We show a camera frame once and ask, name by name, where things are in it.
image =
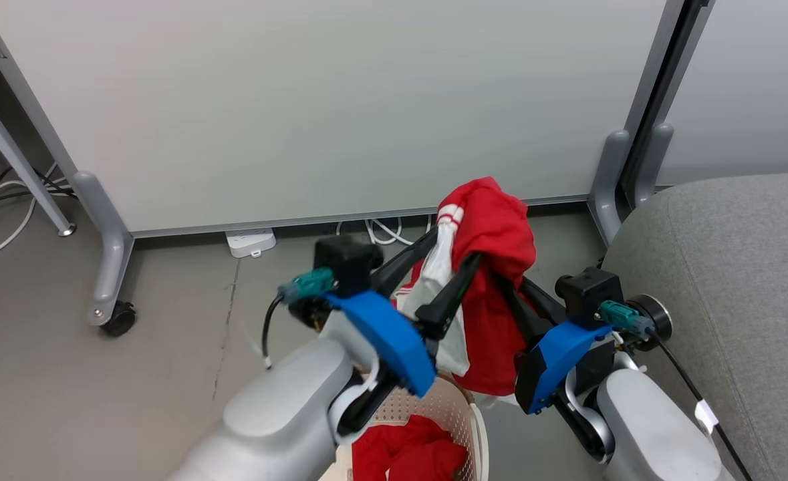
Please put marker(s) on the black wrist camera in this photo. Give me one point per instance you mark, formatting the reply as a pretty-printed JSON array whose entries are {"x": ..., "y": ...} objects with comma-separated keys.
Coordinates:
[
  {"x": 347, "y": 260},
  {"x": 587, "y": 290}
]

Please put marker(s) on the cream perforated laundry basket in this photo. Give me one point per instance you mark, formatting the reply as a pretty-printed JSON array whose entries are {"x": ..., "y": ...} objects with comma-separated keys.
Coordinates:
[{"x": 457, "y": 409}]

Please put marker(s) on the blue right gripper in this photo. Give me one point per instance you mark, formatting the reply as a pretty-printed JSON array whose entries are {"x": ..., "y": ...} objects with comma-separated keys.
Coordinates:
[{"x": 557, "y": 361}]

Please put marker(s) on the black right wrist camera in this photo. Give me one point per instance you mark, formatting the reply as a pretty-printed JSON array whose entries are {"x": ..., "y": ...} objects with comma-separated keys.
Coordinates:
[{"x": 587, "y": 290}]

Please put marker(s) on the black caster wheel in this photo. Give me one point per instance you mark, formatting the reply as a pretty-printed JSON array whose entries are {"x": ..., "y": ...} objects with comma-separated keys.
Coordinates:
[{"x": 119, "y": 321}]

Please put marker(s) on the grey fabric sofa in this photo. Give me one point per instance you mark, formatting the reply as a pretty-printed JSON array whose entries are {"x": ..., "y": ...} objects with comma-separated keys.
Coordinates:
[{"x": 734, "y": 267}]

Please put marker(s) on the narrow white partition panel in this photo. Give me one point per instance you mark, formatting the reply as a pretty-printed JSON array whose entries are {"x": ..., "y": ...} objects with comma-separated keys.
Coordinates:
[{"x": 754, "y": 80}]

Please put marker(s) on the grey partition leg with caster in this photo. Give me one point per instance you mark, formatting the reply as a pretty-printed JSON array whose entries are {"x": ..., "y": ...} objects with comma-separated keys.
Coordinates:
[{"x": 109, "y": 247}]

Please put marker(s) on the white power strip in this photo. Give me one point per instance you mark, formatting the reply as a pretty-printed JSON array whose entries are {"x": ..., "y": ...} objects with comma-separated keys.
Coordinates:
[{"x": 250, "y": 240}]

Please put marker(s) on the red and white garment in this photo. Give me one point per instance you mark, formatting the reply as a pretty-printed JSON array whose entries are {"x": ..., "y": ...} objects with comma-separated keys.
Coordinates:
[{"x": 494, "y": 227}]

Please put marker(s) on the plain red garment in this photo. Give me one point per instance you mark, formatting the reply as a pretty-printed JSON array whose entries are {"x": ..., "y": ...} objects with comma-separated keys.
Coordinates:
[{"x": 407, "y": 454}]

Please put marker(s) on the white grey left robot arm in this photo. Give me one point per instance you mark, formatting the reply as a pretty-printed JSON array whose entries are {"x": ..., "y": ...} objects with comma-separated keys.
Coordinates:
[{"x": 280, "y": 414}]

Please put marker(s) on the wide white partition panel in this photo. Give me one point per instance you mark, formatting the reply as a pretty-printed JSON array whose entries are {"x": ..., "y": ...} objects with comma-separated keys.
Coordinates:
[{"x": 300, "y": 100}]

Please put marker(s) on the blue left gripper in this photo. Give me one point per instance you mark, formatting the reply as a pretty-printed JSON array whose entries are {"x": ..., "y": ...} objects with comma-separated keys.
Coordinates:
[{"x": 390, "y": 341}]

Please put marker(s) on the grey curved partition leg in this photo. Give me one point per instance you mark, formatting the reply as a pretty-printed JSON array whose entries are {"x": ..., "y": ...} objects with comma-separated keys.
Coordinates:
[
  {"x": 654, "y": 160},
  {"x": 607, "y": 180}
]

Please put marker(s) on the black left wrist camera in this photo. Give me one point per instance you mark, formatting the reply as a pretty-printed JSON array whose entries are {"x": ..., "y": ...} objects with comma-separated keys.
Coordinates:
[{"x": 347, "y": 260}]

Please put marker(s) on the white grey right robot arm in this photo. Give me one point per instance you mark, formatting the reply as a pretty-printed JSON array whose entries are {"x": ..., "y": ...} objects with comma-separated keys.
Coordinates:
[{"x": 647, "y": 427}]

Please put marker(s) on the grey metal table leg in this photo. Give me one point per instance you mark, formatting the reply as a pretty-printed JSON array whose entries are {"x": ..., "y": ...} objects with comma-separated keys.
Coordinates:
[{"x": 13, "y": 153}]

